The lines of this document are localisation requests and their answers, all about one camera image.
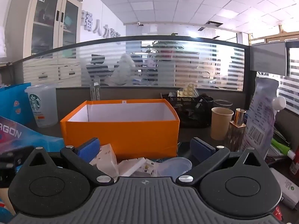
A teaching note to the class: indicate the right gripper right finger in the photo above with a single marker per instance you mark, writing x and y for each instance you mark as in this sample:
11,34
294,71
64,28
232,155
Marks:
210,158

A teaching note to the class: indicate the yellow building block plate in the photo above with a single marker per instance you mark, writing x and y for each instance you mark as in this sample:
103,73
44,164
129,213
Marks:
188,91

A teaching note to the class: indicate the frosted glass partition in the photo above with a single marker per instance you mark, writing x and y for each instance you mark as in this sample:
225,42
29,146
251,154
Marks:
159,61

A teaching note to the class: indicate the clear plastic lid container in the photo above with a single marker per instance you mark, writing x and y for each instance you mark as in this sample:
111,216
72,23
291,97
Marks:
174,167

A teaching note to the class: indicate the Starbucks plastic cup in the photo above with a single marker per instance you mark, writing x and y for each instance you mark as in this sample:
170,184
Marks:
42,99

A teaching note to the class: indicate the small upright product box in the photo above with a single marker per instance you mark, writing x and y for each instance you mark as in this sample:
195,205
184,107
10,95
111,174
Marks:
95,91

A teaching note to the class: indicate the black mesh desk organizer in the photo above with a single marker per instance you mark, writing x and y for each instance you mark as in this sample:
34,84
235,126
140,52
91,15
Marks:
192,112

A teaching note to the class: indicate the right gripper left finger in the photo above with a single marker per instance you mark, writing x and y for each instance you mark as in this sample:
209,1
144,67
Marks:
79,158

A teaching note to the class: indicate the gold perfume bottle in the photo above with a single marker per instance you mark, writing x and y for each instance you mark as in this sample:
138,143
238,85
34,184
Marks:
236,131

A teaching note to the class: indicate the brown paper cup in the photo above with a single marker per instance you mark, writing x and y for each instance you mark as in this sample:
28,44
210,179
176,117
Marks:
221,117

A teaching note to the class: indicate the white wall socket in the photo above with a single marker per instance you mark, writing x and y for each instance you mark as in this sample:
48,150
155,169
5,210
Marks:
106,161

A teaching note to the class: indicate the orange cardboard box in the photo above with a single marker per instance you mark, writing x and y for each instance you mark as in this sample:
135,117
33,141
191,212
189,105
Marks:
146,128

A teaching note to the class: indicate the beige glass-door cabinet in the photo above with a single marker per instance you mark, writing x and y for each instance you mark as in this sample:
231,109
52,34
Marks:
33,29

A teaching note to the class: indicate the purple spouted refill pouch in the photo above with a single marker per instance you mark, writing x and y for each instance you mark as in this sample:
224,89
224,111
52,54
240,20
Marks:
261,115

